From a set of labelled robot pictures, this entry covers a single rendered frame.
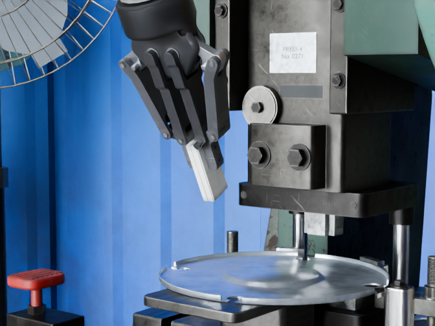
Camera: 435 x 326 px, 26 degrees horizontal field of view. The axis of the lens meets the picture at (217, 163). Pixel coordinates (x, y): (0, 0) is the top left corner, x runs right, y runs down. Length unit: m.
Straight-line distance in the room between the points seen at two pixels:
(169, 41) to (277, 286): 0.36
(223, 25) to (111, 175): 1.88
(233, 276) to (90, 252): 2.07
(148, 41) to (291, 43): 0.31
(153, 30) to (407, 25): 0.31
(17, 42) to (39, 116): 1.48
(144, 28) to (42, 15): 0.95
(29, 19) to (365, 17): 0.90
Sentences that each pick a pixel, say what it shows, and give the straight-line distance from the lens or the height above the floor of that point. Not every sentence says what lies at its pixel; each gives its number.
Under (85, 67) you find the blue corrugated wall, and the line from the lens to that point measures 3.18.
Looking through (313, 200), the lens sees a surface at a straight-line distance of 1.22.
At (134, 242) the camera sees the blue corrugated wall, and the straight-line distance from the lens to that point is 3.07.
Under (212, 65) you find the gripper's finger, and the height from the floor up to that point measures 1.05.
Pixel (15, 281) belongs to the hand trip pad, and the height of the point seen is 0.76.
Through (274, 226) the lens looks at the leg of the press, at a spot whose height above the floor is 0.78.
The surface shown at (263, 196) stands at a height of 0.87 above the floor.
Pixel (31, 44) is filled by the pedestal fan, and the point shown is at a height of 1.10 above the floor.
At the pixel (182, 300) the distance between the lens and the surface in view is 1.09.
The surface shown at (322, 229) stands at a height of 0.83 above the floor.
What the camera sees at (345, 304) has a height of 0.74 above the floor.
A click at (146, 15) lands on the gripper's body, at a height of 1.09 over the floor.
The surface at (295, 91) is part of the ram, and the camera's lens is 1.21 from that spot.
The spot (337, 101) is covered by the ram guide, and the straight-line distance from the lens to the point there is 1.14.
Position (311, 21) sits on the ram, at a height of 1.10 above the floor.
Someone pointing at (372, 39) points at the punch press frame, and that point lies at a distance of 1.10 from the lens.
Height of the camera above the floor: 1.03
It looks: 5 degrees down
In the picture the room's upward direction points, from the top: straight up
